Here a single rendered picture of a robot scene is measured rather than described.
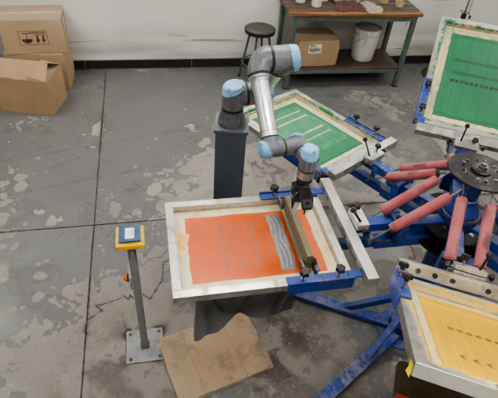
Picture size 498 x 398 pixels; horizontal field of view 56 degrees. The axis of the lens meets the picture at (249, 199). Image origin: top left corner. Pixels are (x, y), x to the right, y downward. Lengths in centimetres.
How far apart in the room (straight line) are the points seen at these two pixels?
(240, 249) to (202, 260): 19
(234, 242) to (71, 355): 132
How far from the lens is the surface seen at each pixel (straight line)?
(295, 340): 305
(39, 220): 386
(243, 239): 221
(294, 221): 219
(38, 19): 524
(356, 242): 219
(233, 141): 252
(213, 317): 225
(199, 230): 224
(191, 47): 576
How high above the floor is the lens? 255
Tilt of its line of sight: 41 degrees down
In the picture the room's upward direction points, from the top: 6 degrees clockwise
